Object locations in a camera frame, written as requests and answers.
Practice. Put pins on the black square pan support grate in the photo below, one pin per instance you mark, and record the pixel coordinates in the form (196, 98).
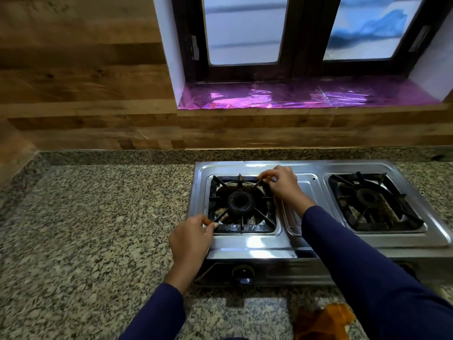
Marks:
(214, 201)
(407, 215)

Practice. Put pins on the purple shiny foil sheet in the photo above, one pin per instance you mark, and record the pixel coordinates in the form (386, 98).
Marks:
(283, 95)

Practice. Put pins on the person's left forearm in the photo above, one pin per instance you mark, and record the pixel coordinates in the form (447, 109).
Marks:
(159, 311)

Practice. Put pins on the black round burner head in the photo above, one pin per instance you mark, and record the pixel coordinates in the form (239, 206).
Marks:
(368, 198)
(241, 203)

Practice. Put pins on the stainless steel two-burner gas stove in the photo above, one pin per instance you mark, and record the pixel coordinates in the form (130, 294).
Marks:
(254, 246)

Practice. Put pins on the person's right hand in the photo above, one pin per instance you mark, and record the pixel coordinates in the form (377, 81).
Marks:
(287, 189)

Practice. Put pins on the black stove knob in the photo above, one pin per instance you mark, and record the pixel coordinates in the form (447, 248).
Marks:
(407, 267)
(243, 274)

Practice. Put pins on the person's right forearm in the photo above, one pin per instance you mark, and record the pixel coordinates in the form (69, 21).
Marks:
(368, 279)

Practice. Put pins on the blue cloth behind window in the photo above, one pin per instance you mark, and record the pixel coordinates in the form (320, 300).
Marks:
(371, 30)

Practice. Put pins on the person's left hand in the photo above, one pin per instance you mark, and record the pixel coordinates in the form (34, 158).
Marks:
(189, 244)

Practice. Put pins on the person's right thumb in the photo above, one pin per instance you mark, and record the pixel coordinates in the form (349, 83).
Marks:
(267, 180)

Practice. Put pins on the orange cloth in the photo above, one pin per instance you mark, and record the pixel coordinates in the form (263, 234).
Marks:
(324, 324)

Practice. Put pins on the dark wooden window frame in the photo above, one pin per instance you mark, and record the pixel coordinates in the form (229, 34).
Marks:
(300, 35)

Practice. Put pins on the person's left thumb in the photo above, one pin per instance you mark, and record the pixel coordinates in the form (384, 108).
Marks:
(213, 228)

